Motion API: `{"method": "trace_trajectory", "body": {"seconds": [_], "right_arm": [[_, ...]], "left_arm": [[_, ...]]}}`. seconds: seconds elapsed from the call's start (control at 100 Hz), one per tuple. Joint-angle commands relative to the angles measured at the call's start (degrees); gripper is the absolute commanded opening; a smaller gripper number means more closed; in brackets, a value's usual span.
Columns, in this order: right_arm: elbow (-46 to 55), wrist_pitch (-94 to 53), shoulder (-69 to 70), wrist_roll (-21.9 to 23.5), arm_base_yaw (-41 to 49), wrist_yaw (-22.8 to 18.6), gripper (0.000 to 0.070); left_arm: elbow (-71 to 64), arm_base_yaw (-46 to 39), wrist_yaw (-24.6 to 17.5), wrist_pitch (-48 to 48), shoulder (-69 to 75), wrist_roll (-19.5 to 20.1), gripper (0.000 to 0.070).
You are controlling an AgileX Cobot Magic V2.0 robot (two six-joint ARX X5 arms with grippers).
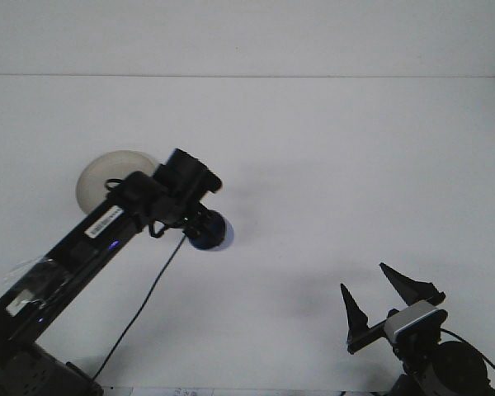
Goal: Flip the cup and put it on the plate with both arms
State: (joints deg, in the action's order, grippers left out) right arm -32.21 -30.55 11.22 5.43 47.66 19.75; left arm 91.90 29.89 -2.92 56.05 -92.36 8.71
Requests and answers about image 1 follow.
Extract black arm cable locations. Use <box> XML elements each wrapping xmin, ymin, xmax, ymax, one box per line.
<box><xmin>91</xmin><ymin>177</ymin><xmax>186</xmax><ymax>380</ymax></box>
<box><xmin>436</xmin><ymin>327</ymin><xmax>495</xmax><ymax>396</ymax></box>

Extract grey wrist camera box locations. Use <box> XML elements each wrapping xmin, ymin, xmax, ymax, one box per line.
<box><xmin>385</xmin><ymin>299</ymin><xmax>449</xmax><ymax>337</ymax></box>

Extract pale round plate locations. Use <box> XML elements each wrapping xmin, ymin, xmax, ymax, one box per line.
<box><xmin>74</xmin><ymin>150</ymin><xmax>160</xmax><ymax>216</ymax></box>

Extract white paper sheet with writing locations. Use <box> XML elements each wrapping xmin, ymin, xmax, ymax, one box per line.
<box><xmin>130</xmin><ymin>386</ymin><xmax>218</xmax><ymax>396</ymax></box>

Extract pale blue cup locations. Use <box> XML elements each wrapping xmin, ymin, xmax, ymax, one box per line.
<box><xmin>185</xmin><ymin>209</ymin><xmax>235</xmax><ymax>252</ymax></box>

